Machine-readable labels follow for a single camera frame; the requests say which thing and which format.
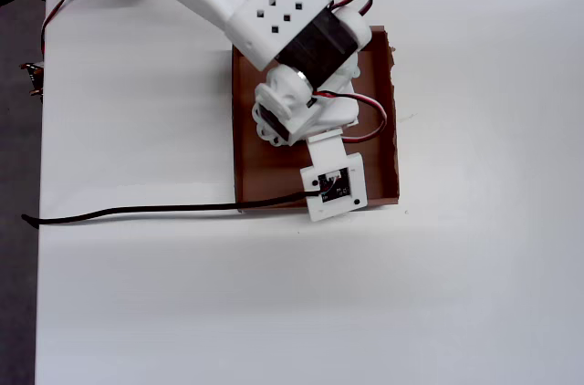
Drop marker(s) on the brown cardboard box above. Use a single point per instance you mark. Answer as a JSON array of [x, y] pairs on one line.
[[274, 166]]

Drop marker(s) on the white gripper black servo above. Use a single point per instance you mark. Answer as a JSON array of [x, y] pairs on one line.
[[272, 126]]

